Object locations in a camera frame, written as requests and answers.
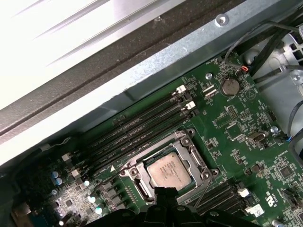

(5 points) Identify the CPU socket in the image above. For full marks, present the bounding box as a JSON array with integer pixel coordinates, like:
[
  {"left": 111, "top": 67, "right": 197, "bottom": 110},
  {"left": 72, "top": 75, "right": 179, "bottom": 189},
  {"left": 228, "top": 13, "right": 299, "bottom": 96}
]
[{"left": 118, "top": 127, "right": 221, "bottom": 209}]

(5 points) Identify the black RAM slot white clip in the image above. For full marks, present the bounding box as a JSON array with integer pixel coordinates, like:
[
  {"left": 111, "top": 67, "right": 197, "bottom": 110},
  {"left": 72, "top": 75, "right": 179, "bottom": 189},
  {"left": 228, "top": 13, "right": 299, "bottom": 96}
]
[
  {"left": 227, "top": 204, "right": 256, "bottom": 220},
  {"left": 98, "top": 101, "right": 196, "bottom": 164},
  {"left": 196, "top": 188, "right": 248, "bottom": 215},
  {"left": 89, "top": 85, "right": 187, "bottom": 148}
]

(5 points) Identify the metal wire locking lever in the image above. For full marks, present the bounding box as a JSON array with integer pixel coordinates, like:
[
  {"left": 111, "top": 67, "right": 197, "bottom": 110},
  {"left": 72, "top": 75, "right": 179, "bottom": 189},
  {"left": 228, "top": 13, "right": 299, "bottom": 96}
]
[
  {"left": 87, "top": 174, "right": 123, "bottom": 198},
  {"left": 195, "top": 175, "right": 214, "bottom": 209}
]

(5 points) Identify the green motherboard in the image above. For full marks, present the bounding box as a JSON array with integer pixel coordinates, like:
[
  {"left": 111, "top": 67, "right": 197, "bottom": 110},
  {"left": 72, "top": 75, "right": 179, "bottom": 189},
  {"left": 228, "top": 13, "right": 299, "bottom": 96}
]
[{"left": 40, "top": 54, "right": 303, "bottom": 227}]

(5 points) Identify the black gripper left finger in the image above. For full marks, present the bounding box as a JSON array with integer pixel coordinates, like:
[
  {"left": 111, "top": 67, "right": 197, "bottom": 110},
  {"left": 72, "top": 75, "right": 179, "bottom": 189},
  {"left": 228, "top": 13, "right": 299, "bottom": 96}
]
[{"left": 82, "top": 186, "right": 167, "bottom": 227}]

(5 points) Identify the black open PC case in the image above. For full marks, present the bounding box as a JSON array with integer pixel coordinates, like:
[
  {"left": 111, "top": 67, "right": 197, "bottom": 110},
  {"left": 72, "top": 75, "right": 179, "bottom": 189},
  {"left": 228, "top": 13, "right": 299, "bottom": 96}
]
[{"left": 0, "top": 0, "right": 303, "bottom": 227}]

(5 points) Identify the thin black wire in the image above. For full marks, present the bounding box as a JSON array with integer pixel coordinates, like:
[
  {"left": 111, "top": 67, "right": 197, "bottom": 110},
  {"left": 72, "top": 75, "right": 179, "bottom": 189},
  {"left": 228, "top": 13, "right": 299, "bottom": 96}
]
[{"left": 222, "top": 20, "right": 303, "bottom": 71}]

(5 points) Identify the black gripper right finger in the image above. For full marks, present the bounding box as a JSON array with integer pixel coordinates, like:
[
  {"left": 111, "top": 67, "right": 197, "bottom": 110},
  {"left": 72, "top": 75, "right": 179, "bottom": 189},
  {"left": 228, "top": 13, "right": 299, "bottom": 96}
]
[{"left": 165, "top": 186, "right": 256, "bottom": 227}]

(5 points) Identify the CPU with silver top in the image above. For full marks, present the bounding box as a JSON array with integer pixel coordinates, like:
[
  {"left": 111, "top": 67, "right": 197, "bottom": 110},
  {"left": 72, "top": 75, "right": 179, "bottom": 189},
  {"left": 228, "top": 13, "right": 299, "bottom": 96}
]
[{"left": 145, "top": 151, "right": 194, "bottom": 191}]

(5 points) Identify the silver coin battery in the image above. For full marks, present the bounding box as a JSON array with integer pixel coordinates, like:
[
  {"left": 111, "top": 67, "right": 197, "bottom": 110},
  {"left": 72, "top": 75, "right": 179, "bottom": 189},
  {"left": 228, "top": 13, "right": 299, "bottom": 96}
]
[{"left": 221, "top": 76, "right": 240, "bottom": 96}]

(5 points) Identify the metal socket cover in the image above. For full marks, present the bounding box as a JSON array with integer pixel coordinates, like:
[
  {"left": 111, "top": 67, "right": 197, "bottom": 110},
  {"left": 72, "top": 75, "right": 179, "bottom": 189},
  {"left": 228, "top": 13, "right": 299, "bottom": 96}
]
[{"left": 122, "top": 132, "right": 215, "bottom": 206}]

